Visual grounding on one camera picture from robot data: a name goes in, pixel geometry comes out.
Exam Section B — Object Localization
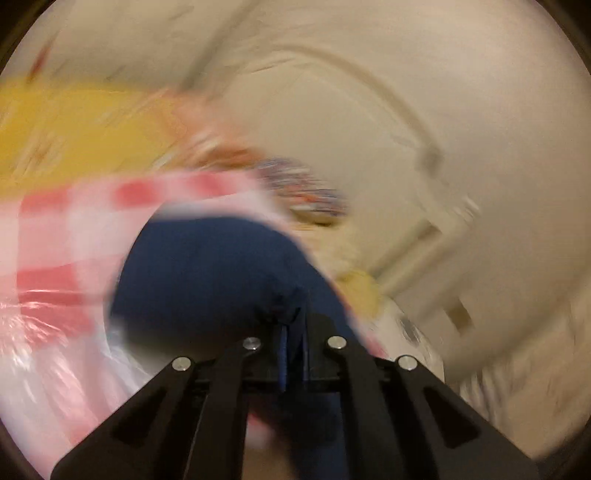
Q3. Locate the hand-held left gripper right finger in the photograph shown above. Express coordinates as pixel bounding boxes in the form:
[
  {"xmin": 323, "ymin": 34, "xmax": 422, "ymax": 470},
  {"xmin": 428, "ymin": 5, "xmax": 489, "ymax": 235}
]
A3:
[{"xmin": 295, "ymin": 313, "xmax": 541, "ymax": 480}]

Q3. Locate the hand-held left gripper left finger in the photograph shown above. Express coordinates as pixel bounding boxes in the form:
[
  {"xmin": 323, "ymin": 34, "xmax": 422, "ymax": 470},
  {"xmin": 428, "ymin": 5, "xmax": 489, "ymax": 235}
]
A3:
[{"xmin": 50, "ymin": 323, "xmax": 291, "ymax": 480}]

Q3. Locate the navy blue puffer jacket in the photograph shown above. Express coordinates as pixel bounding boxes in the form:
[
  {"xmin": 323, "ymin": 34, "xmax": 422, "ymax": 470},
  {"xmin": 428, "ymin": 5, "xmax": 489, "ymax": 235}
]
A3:
[{"xmin": 109, "ymin": 216, "xmax": 370, "ymax": 480}]

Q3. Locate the multicoloured patterned cloth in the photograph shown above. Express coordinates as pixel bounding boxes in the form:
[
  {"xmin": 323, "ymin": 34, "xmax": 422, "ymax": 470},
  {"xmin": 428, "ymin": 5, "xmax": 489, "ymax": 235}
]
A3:
[{"xmin": 256, "ymin": 157, "xmax": 349, "ymax": 222}]

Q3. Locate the white panelled door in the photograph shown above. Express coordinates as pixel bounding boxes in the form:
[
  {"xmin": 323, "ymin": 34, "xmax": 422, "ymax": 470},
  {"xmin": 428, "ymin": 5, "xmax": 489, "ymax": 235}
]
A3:
[{"xmin": 231, "ymin": 44, "xmax": 490, "ymax": 342}]

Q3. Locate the red white checked tablecloth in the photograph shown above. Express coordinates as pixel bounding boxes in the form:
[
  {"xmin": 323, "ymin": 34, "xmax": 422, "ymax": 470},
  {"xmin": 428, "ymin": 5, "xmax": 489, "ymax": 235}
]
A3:
[{"xmin": 0, "ymin": 168, "xmax": 287, "ymax": 476}]

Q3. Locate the yellow cloth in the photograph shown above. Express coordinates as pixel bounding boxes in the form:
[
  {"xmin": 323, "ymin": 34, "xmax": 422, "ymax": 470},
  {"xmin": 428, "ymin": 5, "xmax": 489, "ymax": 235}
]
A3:
[{"xmin": 0, "ymin": 78, "xmax": 195, "ymax": 199}]

